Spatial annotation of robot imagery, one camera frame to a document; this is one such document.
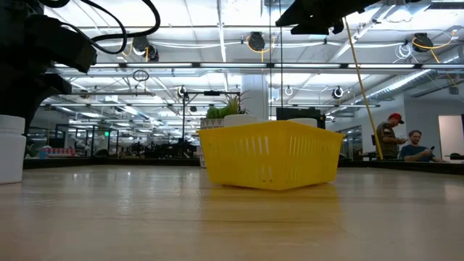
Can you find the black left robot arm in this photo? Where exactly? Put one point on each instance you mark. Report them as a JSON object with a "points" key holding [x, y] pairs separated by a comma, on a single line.
{"points": [[18, 7]]}

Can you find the black table frame rail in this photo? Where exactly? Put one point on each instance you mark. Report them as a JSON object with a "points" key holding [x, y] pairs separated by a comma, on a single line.
{"points": [[108, 163]]}

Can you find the person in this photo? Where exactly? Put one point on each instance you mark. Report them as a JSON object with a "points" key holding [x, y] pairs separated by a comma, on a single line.
{"points": [[386, 139], [415, 152]]}

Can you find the black monitor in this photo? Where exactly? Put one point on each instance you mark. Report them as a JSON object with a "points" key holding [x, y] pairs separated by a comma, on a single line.
{"points": [[297, 114]]}

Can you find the succulent in white patterned pot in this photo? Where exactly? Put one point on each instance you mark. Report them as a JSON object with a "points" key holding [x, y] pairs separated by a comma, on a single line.
{"points": [[212, 123]]}

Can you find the black frame stand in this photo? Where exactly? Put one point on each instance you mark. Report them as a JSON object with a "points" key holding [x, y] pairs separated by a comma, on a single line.
{"points": [[183, 116]]}

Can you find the yellow plastic basket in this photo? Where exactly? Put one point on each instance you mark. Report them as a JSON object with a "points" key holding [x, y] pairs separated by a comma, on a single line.
{"points": [[272, 156]]}

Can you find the yellow pole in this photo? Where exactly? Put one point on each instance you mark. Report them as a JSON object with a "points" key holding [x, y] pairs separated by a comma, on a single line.
{"points": [[362, 90]]}

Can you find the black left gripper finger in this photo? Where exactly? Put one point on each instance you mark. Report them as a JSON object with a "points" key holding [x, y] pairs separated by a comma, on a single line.
{"points": [[32, 90]]}

